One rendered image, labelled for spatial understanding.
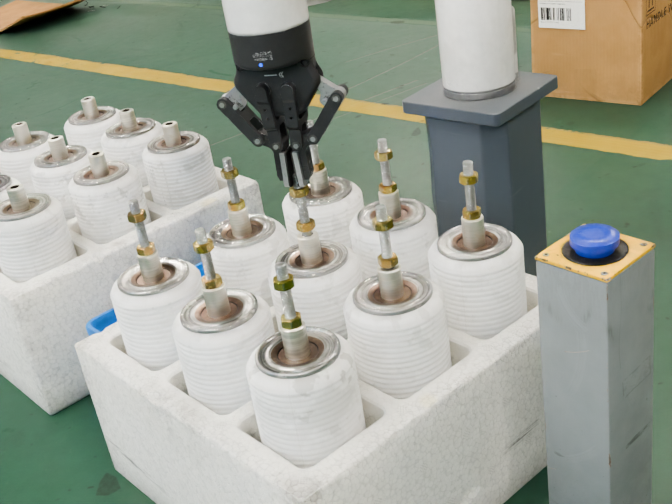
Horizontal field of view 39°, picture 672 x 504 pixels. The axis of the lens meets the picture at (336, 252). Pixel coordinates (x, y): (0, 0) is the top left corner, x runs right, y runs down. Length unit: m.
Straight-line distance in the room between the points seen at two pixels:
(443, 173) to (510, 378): 0.38
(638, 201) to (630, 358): 0.78
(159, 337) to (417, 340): 0.28
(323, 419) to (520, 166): 0.53
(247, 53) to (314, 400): 0.31
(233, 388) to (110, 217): 0.45
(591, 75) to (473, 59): 0.85
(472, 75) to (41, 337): 0.63
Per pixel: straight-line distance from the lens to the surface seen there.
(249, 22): 0.85
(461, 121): 1.18
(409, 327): 0.86
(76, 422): 1.28
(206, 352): 0.89
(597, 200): 1.61
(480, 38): 1.18
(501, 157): 1.20
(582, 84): 2.02
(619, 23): 1.95
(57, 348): 1.27
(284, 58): 0.86
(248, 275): 1.04
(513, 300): 0.96
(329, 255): 0.98
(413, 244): 1.01
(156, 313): 0.98
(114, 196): 1.28
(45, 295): 1.24
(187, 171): 1.34
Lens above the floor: 0.71
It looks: 28 degrees down
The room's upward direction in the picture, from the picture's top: 9 degrees counter-clockwise
